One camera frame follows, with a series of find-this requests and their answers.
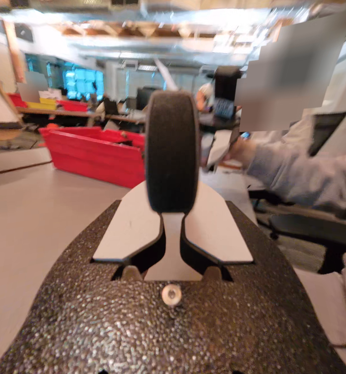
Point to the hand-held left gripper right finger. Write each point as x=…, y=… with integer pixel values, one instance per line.
x=216, y=230

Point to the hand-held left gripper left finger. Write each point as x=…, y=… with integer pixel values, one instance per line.
x=126, y=230

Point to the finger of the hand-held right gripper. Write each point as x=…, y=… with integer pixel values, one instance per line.
x=219, y=149

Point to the black oval case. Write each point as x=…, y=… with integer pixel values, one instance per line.
x=171, y=152

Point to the red plastic bin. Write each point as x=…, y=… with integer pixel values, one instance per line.
x=88, y=157

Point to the person's right hand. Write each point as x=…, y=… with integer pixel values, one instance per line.
x=241, y=152

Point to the black monitor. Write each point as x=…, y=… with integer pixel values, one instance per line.
x=145, y=98

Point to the wooden background table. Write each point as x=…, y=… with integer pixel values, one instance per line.
x=59, y=112

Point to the red storage crate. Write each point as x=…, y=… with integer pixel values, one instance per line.
x=14, y=103
x=72, y=106

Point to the person's clothed body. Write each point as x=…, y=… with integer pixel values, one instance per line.
x=336, y=306

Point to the yellow storage crate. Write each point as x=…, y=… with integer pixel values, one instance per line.
x=41, y=105

